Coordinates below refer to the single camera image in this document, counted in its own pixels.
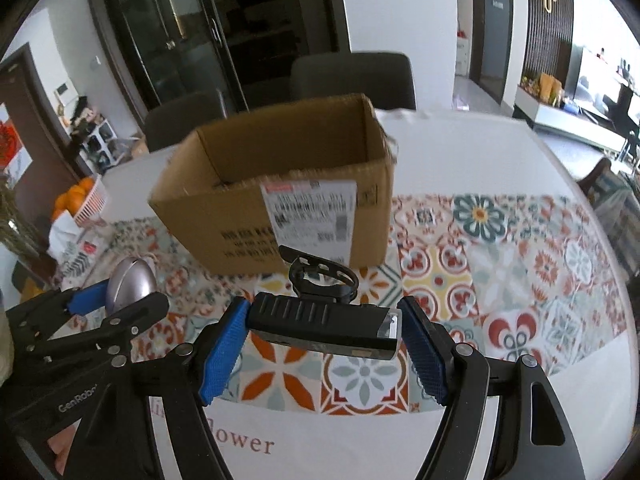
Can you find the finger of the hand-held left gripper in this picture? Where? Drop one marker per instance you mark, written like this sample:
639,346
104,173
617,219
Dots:
87,296
142,312

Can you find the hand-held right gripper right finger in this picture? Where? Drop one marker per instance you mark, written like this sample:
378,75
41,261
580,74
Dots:
425,350

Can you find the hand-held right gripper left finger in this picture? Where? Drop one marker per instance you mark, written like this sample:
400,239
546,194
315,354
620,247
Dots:
225,355

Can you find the pinkish oval device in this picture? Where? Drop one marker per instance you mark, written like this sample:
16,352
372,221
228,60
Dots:
129,285

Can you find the black bike light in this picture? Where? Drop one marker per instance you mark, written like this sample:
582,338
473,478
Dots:
320,321

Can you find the brown cardboard box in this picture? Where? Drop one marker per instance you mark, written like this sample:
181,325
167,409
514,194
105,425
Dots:
210,222

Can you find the white and pink fruit basket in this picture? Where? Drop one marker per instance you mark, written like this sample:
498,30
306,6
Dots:
92,205

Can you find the orange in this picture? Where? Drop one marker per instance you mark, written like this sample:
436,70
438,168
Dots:
79,192
62,203
88,182

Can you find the dried flower bunch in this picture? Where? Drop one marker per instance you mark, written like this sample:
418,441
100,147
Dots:
15,225

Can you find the white shoe rack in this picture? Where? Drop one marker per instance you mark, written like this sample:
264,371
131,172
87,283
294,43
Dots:
97,140

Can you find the small floor cardboard box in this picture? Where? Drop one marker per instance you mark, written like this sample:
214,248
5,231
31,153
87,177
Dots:
139,147

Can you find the brown wooden door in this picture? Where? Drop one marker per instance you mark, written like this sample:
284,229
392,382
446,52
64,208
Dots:
40,125

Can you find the dark grey dining chair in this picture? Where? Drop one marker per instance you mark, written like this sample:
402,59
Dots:
350,77
185,120

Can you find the white intercom panel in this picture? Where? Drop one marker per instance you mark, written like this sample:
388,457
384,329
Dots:
62,90

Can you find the wooden side chair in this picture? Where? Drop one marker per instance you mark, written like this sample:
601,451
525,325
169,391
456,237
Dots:
602,190

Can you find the white media console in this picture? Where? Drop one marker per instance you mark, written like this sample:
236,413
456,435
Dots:
560,117

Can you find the dark glass cabinet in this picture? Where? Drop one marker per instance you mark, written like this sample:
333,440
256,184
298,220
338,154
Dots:
160,35

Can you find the yellow paper bags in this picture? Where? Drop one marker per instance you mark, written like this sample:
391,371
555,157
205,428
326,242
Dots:
549,89

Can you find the dark dining table set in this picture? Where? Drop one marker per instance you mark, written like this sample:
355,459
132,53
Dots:
622,110

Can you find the grey interior door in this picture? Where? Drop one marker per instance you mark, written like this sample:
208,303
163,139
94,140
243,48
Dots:
495,30

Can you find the red wall poster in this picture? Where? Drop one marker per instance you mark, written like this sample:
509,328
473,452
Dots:
12,137

